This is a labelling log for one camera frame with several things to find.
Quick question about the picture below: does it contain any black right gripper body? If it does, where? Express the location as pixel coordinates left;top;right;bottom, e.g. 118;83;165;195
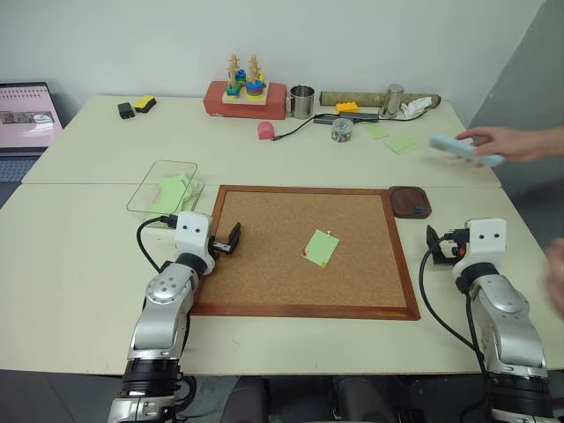
437;226;471;262

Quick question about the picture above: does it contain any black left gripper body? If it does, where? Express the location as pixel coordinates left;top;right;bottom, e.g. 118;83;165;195
208;236;235;258

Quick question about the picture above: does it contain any light blue case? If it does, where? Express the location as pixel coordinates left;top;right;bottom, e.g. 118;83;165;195
428;134;506;168

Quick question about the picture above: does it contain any wood-framed cork board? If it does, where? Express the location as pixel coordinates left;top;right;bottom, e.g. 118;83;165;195
189;184;422;322

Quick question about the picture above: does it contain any green sticky note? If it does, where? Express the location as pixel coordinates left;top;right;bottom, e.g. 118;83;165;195
303;228;342;270

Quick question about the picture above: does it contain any large green paper note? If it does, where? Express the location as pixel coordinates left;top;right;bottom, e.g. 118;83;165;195
382;134;418;156

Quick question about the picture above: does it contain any clear jar of pins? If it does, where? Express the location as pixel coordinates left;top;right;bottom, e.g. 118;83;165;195
330;117;354;144

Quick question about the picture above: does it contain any yellow and black sponge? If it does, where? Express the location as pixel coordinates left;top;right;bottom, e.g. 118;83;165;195
133;94;158;114

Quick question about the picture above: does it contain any blurred person's hand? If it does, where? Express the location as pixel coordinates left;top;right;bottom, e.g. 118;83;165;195
543;237;564;319

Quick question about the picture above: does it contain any person's bare hand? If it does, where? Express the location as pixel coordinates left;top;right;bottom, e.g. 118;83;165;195
455;126;544;169

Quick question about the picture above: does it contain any dark wooden tray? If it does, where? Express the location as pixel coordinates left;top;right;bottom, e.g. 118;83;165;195
387;185;431;219

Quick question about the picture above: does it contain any stack of green notes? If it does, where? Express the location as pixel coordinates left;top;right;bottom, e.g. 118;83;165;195
147;172;204;216

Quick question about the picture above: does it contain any clear plastic container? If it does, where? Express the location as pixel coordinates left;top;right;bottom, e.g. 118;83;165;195
126;160;205;222

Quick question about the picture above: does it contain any crumpled white paper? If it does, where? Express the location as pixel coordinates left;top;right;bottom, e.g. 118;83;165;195
398;97;431;120

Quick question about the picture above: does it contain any red rectangular box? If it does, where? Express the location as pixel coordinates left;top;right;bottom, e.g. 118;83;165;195
203;79;289;121

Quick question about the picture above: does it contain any grey usb hub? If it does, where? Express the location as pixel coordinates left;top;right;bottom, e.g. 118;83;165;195
339;110;381;122

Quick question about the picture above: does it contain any steel cylinder cup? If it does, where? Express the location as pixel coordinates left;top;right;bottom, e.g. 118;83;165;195
379;83;406;121

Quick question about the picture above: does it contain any rolled cork sheet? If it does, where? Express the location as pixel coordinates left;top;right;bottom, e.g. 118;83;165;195
319;90;442;109

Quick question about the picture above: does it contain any open laptop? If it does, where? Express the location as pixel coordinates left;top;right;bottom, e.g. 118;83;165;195
0;80;63;184

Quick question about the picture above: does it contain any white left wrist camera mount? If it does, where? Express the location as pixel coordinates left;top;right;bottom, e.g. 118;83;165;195
174;211;216;272

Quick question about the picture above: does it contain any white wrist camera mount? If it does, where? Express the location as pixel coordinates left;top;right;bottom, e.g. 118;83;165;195
174;211;216;272
457;217;508;266

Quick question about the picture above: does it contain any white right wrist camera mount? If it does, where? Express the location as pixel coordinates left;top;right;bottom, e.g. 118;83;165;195
457;217;508;266

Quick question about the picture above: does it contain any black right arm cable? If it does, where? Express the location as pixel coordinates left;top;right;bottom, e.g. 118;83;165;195
418;248;491;374

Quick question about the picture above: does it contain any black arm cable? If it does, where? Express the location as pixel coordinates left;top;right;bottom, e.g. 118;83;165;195
136;213;178;275
418;248;491;374

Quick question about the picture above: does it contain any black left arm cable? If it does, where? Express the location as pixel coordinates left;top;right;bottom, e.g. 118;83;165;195
136;213;178;275

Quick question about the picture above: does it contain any black usb cable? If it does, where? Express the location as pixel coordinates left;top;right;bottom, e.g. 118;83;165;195
272;117;316;142

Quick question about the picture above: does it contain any steel mug with handle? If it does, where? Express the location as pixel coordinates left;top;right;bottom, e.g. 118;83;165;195
287;84;316;121

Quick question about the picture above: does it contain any wooden ring stacking toy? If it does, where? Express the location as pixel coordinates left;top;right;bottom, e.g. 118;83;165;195
220;53;270;108

